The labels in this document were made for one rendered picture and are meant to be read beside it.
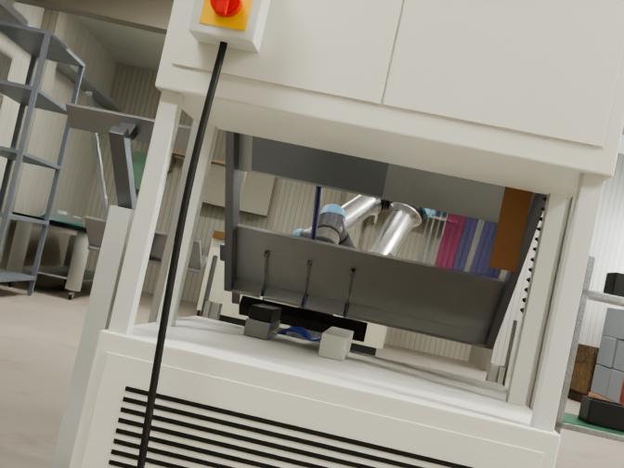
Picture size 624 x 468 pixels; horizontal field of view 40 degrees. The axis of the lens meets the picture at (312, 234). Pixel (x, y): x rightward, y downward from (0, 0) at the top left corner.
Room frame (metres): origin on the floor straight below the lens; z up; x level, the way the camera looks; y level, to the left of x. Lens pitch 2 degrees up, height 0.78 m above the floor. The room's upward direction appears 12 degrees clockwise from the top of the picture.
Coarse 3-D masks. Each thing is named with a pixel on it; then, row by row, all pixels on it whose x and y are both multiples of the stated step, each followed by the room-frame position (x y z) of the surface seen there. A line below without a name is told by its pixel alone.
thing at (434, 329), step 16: (240, 288) 2.22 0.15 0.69; (256, 288) 2.23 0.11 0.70; (272, 288) 2.23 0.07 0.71; (288, 304) 2.21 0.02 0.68; (320, 304) 2.21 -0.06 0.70; (336, 304) 2.21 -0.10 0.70; (352, 304) 2.22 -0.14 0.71; (368, 320) 2.19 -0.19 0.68; (384, 320) 2.18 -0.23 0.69; (400, 320) 2.19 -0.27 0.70; (416, 320) 2.19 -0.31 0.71; (448, 336) 2.16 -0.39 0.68; (464, 336) 2.17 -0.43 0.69; (480, 336) 2.17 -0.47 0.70
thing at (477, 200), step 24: (240, 144) 1.92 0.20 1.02; (264, 144) 1.86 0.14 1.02; (288, 144) 1.84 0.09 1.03; (240, 168) 1.97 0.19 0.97; (264, 168) 1.91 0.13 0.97; (288, 168) 1.89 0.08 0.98; (312, 168) 1.88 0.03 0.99; (336, 168) 1.86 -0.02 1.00; (360, 168) 1.85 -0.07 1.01; (384, 168) 1.83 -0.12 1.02; (408, 168) 1.87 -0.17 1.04; (360, 192) 1.94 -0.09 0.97; (384, 192) 1.93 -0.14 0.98; (408, 192) 1.91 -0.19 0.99; (432, 192) 1.90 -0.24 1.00; (456, 192) 1.88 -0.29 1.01; (480, 192) 1.87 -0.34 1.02; (480, 216) 1.92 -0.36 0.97
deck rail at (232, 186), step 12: (228, 132) 1.85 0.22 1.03; (228, 144) 1.88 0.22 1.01; (228, 156) 1.90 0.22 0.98; (228, 168) 1.93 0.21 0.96; (228, 180) 1.95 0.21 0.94; (228, 192) 1.98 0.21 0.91; (228, 204) 2.01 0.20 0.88; (228, 216) 2.04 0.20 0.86; (228, 228) 2.07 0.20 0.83; (228, 240) 2.09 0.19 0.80; (228, 252) 2.12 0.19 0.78; (228, 264) 2.15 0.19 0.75; (228, 276) 2.19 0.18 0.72; (228, 288) 2.22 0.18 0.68
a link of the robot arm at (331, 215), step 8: (328, 208) 2.49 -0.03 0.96; (336, 208) 2.49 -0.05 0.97; (320, 216) 2.48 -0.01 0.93; (328, 216) 2.46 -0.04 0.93; (336, 216) 2.47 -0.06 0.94; (344, 216) 2.51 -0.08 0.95; (320, 224) 2.45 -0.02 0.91; (328, 224) 2.44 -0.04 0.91; (336, 224) 2.45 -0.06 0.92; (344, 232) 2.49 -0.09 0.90
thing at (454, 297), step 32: (256, 256) 2.17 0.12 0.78; (288, 256) 2.15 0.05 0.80; (320, 256) 2.12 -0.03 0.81; (352, 256) 2.10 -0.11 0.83; (384, 256) 2.07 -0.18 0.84; (288, 288) 2.23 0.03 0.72; (320, 288) 2.20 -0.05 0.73; (352, 288) 2.18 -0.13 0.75; (384, 288) 2.15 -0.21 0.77; (416, 288) 2.12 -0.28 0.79; (448, 288) 2.10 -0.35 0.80; (480, 288) 2.07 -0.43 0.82; (448, 320) 2.18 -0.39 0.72; (480, 320) 2.15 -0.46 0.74
